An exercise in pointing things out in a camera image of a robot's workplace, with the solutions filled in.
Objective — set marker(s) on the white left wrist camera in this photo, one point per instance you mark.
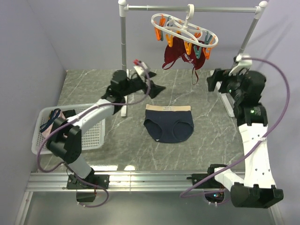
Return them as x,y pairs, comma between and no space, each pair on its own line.
141,67

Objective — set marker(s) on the teal clothespin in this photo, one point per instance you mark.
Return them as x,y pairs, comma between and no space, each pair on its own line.
197,51
208,38

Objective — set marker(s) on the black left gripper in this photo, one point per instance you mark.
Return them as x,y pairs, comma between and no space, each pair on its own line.
155,90

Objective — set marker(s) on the dark red lace bra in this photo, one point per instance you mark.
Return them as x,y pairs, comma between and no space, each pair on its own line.
177,51

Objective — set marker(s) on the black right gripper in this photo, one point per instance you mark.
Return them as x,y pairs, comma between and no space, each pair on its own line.
221,75

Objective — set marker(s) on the navy blue underwear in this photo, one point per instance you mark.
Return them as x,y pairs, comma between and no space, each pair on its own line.
169,124

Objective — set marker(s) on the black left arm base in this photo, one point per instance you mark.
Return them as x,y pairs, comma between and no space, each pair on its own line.
87,189

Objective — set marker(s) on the pink underwear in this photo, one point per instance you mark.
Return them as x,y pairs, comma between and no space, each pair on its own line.
45,129

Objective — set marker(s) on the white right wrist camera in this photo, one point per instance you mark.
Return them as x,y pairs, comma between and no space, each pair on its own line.
242,61

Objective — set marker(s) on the yellow-orange clothespin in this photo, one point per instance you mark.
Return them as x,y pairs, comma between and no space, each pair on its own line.
188,47

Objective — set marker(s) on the white perforated plastic basket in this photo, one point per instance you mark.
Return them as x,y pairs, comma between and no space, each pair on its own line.
92,139

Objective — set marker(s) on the black lace underwear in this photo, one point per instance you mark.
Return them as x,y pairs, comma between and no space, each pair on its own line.
69,113

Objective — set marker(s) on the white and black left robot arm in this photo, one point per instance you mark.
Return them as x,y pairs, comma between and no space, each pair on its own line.
65,139

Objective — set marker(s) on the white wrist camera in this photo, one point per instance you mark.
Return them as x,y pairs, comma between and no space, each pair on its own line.
242,61
141,67

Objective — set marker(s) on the aluminium mounting rail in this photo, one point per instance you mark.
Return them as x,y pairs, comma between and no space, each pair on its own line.
136,198

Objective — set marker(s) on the orange clothespin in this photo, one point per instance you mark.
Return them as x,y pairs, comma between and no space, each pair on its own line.
158,32
169,39
207,52

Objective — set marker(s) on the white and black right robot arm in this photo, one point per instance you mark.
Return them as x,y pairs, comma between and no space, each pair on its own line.
257,189

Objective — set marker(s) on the silver clothes rack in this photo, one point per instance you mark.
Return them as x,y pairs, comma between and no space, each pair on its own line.
124,7

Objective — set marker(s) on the white plastic clip hanger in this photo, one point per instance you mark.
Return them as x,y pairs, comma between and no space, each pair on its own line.
184,29

